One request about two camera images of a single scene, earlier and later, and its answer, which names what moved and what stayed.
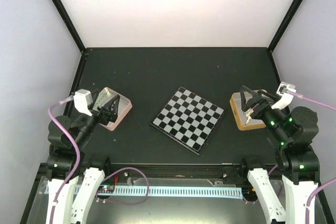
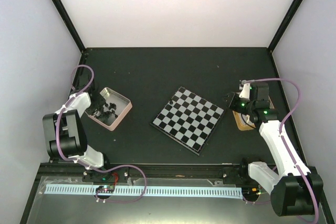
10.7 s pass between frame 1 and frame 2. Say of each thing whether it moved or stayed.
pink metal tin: stayed
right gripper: moved
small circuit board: stayed
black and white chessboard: stayed
